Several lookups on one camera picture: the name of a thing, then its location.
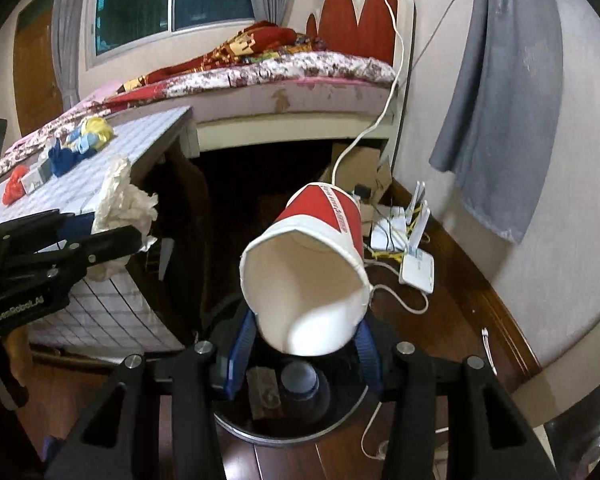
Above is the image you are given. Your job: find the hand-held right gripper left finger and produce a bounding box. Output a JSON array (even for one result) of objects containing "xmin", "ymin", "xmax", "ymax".
[{"xmin": 45, "ymin": 309, "xmax": 257, "ymax": 480}]

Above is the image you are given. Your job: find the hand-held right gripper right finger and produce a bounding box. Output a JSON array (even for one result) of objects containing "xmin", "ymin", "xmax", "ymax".
[{"xmin": 352, "ymin": 323, "xmax": 559, "ymax": 480}]

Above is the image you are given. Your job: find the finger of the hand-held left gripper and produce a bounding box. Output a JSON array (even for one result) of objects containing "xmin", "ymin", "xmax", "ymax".
[
  {"xmin": 0, "ymin": 224, "xmax": 144, "ymax": 293},
  {"xmin": 0, "ymin": 208, "xmax": 98, "ymax": 256}
]

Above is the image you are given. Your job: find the cream cloth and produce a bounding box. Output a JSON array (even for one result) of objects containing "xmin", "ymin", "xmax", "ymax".
[{"xmin": 91, "ymin": 156, "xmax": 159, "ymax": 282}]

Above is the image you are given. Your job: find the black round trash bin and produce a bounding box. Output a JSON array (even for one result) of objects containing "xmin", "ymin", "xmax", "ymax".
[{"xmin": 197, "ymin": 295, "xmax": 381, "ymax": 445}]

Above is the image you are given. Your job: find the red white paper cup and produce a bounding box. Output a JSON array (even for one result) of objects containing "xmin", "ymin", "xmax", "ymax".
[{"xmin": 238, "ymin": 182, "xmax": 376, "ymax": 358}]

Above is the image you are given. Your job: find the yellow towel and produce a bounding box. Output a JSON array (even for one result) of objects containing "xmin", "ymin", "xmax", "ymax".
[{"xmin": 82, "ymin": 116, "xmax": 115, "ymax": 151}]

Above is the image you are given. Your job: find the brown box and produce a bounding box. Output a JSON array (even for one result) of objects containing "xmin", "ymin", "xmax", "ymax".
[{"xmin": 246, "ymin": 366, "xmax": 287, "ymax": 419}]

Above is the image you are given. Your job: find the small grey box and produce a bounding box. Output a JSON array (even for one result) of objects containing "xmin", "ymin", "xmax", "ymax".
[{"xmin": 22, "ymin": 160, "xmax": 54, "ymax": 194}]

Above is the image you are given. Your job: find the dark blue cloth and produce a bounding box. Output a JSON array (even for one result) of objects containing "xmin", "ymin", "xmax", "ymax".
[{"xmin": 47, "ymin": 139, "xmax": 99, "ymax": 177}]

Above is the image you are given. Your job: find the blue paper cup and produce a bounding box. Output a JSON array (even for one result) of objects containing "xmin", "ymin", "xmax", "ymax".
[{"xmin": 279, "ymin": 361, "xmax": 322, "ymax": 405}]

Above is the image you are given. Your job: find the red crumpled item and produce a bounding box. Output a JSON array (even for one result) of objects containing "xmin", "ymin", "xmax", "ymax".
[{"xmin": 2, "ymin": 164, "xmax": 32, "ymax": 206}]

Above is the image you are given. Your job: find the light blue cloth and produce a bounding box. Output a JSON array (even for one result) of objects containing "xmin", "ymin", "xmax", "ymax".
[{"xmin": 64, "ymin": 122, "xmax": 101, "ymax": 154}]

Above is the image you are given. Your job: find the white router with antennas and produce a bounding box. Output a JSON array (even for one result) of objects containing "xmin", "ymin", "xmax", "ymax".
[{"xmin": 399, "ymin": 180, "xmax": 437, "ymax": 294}]

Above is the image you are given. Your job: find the white flat router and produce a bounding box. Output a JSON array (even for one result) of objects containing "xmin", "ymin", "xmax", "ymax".
[{"xmin": 370, "ymin": 205, "xmax": 411, "ymax": 254}]

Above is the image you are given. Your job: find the pink bed sheet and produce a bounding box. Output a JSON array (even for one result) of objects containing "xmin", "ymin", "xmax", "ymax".
[{"xmin": 80, "ymin": 79, "xmax": 126, "ymax": 107}]

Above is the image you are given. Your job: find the wooden door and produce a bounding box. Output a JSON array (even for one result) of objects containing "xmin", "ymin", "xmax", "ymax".
[{"xmin": 12, "ymin": 0, "xmax": 64, "ymax": 136}]

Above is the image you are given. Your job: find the cardboard box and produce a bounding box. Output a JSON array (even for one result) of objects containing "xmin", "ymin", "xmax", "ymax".
[{"xmin": 322, "ymin": 142, "xmax": 394, "ymax": 206}]

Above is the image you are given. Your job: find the bed with floral sheet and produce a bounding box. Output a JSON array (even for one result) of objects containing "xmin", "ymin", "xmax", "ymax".
[{"xmin": 0, "ymin": 50, "xmax": 402, "ymax": 181}]

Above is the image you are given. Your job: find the white framed window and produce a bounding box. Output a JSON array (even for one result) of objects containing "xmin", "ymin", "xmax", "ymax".
[{"xmin": 85, "ymin": 0, "xmax": 261, "ymax": 68}]

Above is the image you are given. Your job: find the red printed blanket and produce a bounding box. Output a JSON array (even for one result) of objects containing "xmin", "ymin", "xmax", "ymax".
[{"xmin": 105, "ymin": 20, "xmax": 326, "ymax": 106}]

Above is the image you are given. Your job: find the grey hanging towel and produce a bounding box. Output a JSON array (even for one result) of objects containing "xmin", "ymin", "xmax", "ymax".
[{"xmin": 429, "ymin": 0, "xmax": 565, "ymax": 245}]

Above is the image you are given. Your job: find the red white headboard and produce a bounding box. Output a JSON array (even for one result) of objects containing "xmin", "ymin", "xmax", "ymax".
[{"xmin": 305, "ymin": 0, "xmax": 417, "ymax": 111}]

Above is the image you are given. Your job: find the white looped floor cable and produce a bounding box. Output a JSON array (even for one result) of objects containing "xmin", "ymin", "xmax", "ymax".
[{"xmin": 372, "ymin": 284, "xmax": 429, "ymax": 315}]

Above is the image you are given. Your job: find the thin white cable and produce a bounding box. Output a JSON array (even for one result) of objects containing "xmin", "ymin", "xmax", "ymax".
[{"xmin": 360, "ymin": 400, "xmax": 391, "ymax": 461}]

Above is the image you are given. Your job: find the yellow network cable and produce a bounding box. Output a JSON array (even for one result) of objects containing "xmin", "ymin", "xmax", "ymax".
[{"xmin": 369, "ymin": 199, "xmax": 427, "ymax": 262}]

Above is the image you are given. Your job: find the white charging cable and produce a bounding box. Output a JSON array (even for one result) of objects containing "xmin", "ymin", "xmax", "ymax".
[{"xmin": 481, "ymin": 328, "xmax": 499, "ymax": 377}]

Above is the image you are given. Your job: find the white hanging power cable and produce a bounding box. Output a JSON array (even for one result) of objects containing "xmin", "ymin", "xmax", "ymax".
[{"xmin": 330, "ymin": 0, "xmax": 406, "ymax": 188}]

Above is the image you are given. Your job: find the thin grey wall cable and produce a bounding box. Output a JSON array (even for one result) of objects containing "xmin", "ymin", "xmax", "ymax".
[{"xmin": 407, "ymin": 0, "xmax": 477, "ymax": 73}]

